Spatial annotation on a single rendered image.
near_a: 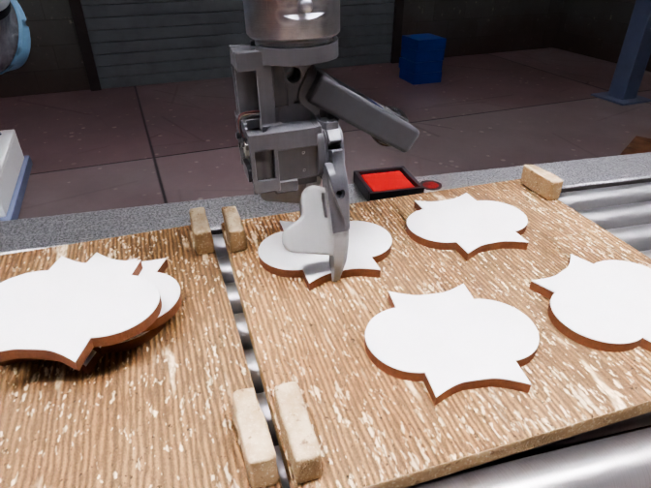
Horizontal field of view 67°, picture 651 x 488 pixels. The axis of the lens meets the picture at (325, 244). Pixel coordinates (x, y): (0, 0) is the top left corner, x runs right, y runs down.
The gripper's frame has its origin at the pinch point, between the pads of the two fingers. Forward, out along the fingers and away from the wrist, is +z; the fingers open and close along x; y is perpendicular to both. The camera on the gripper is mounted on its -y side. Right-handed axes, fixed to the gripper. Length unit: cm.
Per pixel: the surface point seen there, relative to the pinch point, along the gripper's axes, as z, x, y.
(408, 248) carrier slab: 1.2, 2.0, -8.5
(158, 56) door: 69, -464, 17
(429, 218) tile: 0.3, -1.5, -12.7
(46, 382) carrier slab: 0.2, 10.7, 25.1
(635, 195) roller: 4.4, -3.9, -45.6
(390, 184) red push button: 2.0, -14.2, -13.7
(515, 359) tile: 0.1, 20.0, -8.6
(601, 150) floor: 101, -199, -251
